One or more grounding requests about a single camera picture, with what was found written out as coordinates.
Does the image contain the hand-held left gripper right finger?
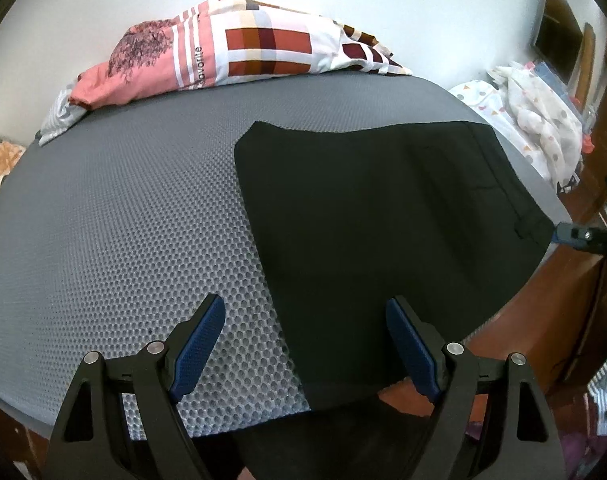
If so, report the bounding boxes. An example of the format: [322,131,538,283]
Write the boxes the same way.
[386,296,567,480]

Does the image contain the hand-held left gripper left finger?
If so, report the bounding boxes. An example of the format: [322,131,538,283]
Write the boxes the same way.
[46,294,227,480]

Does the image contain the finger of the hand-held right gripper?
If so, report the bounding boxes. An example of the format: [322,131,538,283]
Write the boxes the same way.
[550,220,607,254]

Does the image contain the black pants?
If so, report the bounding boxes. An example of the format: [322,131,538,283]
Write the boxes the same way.
[232,120,557,480]

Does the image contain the white dotted cloth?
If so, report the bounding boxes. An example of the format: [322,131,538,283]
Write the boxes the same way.
[448,60,591,196]

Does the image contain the grey honeycomb mat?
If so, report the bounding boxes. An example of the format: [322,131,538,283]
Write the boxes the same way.
[0,71,567,443]

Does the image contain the white striped fabric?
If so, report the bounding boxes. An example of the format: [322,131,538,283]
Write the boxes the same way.
[585,354,607,437]

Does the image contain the dark wooden framed furniture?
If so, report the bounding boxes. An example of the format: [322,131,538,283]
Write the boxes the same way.
[532,0,598,106]

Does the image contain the grey striped cloth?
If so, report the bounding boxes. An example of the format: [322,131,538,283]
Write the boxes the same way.
[36,80,91,147]

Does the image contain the pink checked pillow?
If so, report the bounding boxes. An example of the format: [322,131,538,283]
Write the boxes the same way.
[68,0,413,110]

